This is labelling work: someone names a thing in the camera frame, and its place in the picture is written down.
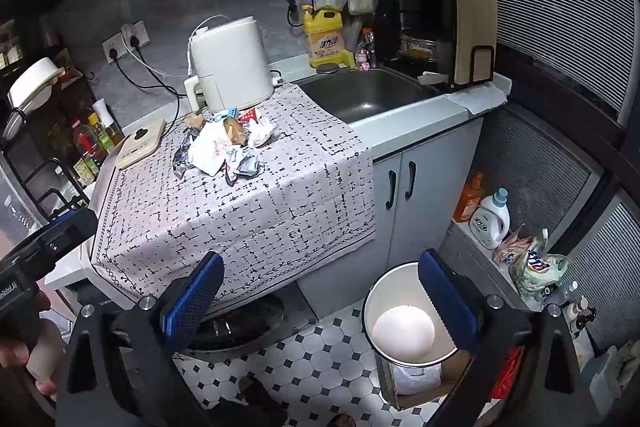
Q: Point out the black shelf rack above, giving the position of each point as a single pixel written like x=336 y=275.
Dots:
x=35 y=167

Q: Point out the yellow cap oil bottle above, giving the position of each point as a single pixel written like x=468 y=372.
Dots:
x=101 y=134

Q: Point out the printed wrapper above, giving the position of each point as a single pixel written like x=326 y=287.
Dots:
x=248 y=164

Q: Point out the white paper towel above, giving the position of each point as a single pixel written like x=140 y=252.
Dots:
x=475 y=99

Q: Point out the pink packet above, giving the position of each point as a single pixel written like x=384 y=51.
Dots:
x=510 y=249

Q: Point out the white round bin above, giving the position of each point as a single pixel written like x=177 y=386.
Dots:
x=405 y=332

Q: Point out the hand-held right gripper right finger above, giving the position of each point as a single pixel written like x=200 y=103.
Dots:
x=445 y=302

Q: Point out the orange bottle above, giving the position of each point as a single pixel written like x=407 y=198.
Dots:
x=469 y=199

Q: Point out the person's foot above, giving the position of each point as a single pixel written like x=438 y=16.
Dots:
x=342 y=421
x=265 y=402

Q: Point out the yellow sponge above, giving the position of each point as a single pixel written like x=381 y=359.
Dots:
x=349 y=58

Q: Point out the person's left foot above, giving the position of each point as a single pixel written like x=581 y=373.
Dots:
x=265 y=402

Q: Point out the white cap bottle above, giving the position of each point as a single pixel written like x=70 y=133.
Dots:
x=109 y=122

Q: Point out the white paper wrapper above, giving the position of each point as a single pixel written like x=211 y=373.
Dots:
x=210 y=152

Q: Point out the brown paper bag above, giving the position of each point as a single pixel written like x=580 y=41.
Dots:
x=235 y=131

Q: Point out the white cabinet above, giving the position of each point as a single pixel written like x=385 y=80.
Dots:
x=425 y=187

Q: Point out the black dish rack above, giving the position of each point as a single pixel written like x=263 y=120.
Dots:
x=430 y=7

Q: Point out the beige cutting board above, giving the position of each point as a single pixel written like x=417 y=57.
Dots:
x=475 y=27

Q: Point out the red plastic bag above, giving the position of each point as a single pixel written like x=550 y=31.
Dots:
x=506 y=372

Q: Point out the small dark cap bottle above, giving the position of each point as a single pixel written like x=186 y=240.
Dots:
x=580 y=314

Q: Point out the small pink bottle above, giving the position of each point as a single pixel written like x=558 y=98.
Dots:
x=364 y=52

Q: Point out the green white refill pouch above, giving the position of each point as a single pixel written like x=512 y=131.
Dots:
x=540 y=267

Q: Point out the person's right foot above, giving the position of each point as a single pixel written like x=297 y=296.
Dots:
x=342 y=421

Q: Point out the black sink stopper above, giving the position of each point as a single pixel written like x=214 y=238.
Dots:
x=327 y=69

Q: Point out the white laundry detergent bottle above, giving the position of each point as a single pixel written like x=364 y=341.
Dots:
x=491 y=222

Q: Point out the white countertop appliance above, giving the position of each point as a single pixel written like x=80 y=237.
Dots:
x=232 y=62

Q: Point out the light wooden cutting board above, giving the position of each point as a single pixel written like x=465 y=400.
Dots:
x=140 y=144

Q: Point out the cardboard box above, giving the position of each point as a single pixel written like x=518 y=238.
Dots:
x=415 y=382

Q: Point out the steel sink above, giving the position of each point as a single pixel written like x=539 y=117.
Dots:
x=367 y=94

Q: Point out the wall socket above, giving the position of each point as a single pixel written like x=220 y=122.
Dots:
x=127 y=39

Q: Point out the white tissue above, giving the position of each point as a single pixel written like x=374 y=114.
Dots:
x=264 y=132

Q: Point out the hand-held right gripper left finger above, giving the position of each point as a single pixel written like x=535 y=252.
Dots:
x=195 y=302

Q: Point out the person's left hand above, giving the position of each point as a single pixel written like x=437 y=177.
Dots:
x=47 y=357

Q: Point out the yellow dish soap bottle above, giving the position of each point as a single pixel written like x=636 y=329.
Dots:
x=326 y=37

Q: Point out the patterned tablecloth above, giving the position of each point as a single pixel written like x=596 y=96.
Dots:
x=235 y=217

